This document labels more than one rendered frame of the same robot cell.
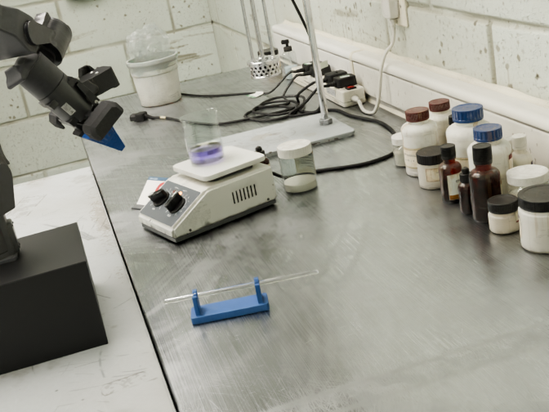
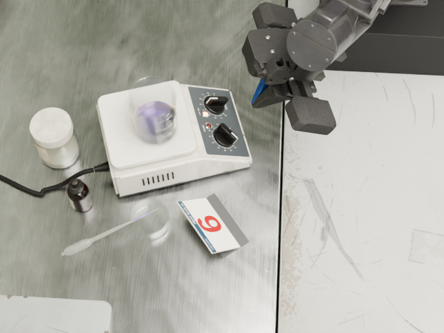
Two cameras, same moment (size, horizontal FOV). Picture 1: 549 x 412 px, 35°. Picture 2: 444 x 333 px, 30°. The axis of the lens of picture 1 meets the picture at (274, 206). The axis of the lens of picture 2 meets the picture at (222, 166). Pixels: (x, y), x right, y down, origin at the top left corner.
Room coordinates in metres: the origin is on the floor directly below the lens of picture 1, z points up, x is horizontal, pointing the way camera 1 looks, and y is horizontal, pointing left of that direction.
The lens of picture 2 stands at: (1.95, 0.35, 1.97)
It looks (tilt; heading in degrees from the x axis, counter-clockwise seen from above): 62 degrees down; 197
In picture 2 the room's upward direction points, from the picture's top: 1 degrees counter-clockwise
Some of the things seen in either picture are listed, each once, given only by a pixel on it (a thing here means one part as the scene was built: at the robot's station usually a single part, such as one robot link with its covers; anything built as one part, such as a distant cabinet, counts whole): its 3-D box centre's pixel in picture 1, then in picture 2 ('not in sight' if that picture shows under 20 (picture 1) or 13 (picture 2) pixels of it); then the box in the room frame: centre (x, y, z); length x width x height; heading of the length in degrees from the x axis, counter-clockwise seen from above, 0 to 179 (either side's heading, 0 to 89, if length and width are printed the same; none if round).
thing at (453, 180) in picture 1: (450, 172); not in sight; (1.26, -0.27, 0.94); 0.04 x 0.04 x 0.09
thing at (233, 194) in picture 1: (210, 191); (166, 135); (1.40, 0.10, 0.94); 0.22 x 0.13 x 0.08; 121
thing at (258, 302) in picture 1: (228, 299); not in sight; (1.02, 0.08, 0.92); 0.10 x 0.03 x 0.04; 91
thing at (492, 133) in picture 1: (490, 163); not in sight; (1.23, -0.33, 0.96); 0.06 x 0.06 x 0.11
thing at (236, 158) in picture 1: (218, 163); (147, 123); (1.41, 0.08, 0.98); 0.12 x 0.12 x 0.01; 31
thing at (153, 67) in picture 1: (153, 63); not in sight; (2.39, 0.25, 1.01); 0.14 x 0.14 x 0.21
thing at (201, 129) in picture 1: (204, 138); (152, 114); (1.42, 0.09, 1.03); 0.07 x 0.06 x 0.08; 136
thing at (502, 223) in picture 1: (503, 214); not in sight; (1.11, -0.31, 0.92); 0.04 x 0.04 x 0.04
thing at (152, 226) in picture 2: not in sight; (149, 219); (1.52, 0.11, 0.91); 0.06 x 0.06 x 0.02
